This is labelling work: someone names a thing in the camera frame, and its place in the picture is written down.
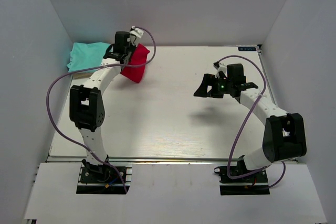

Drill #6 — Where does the aluminium front table rail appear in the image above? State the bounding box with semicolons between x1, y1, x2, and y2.
46;156;228;163

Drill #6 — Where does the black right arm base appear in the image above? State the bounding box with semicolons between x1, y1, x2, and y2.
214;166;270;196

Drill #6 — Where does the folded teal t shirt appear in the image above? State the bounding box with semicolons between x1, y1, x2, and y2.
67;42;110;72

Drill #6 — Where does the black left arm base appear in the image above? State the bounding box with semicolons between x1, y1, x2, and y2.
76;159;131;195

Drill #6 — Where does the blue table label sticker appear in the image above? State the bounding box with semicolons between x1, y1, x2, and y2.
238;47;257;51

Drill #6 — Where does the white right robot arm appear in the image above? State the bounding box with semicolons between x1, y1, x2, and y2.
213;62;307;182

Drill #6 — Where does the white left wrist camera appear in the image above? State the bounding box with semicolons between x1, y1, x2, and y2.
130;26;144;47

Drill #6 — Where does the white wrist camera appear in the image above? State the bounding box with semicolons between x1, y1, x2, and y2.
213;62;227;79
130;26;144;47

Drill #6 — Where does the red t shirt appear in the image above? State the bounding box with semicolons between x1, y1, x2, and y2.
121;44;150;83

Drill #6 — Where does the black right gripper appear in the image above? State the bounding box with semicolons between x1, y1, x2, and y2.
194;73;234;98

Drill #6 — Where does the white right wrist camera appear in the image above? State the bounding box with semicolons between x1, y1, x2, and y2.
213;62;227;79

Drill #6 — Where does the folded beige t shirt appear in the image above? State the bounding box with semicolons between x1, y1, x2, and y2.
72;72;93;80

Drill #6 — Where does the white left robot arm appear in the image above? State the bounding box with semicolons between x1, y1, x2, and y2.
69;56;218;182

